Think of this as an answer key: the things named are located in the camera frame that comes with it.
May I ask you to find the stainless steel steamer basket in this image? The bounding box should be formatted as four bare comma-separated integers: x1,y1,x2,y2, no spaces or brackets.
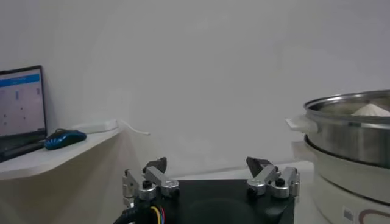
285,89,390,170

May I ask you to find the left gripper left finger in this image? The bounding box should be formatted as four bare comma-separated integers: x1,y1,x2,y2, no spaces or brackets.
121,156,180,209

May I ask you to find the white side desk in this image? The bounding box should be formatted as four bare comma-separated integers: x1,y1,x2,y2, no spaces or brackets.
0,127,122,181

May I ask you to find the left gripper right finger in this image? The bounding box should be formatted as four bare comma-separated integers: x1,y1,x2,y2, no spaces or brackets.
246,156,301,200

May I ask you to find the white rectangular adapter box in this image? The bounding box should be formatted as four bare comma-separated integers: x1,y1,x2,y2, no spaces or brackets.
71,118,119,135

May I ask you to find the blue computer mouse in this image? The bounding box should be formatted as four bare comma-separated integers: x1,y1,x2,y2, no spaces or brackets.
44,128,88,151

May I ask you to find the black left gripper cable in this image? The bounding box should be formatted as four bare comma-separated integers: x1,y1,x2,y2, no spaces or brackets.
113,205,167,224

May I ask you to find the white electric cooker base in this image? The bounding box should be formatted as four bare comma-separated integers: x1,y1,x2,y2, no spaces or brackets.
291,139,390,224

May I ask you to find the thin white cable stub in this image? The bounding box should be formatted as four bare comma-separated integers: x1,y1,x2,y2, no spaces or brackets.
117,119,151,136

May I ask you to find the black laptop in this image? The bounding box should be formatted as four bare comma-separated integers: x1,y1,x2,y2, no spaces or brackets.
0,65,48,163

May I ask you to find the white steamed baozi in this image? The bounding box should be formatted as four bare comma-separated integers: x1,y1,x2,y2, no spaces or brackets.
352,103,390,117

